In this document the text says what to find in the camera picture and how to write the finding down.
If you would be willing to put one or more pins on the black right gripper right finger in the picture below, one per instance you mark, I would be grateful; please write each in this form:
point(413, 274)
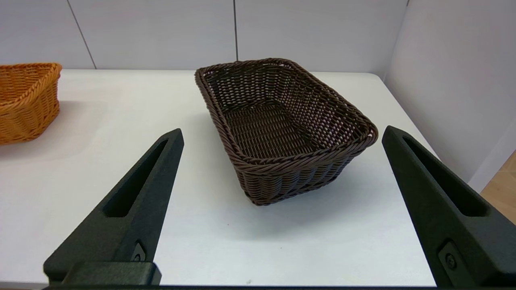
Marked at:
point(435, 209)

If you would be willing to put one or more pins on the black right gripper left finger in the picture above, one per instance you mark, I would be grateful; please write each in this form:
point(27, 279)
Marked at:
point(137, 209)

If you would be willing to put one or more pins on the dark brown wicker basket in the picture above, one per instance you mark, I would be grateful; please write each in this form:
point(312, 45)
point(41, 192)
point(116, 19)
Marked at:
point(282, 169)

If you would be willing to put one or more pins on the orange wicker basket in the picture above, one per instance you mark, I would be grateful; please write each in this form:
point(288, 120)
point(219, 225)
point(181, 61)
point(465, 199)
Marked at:
point(28, 104)

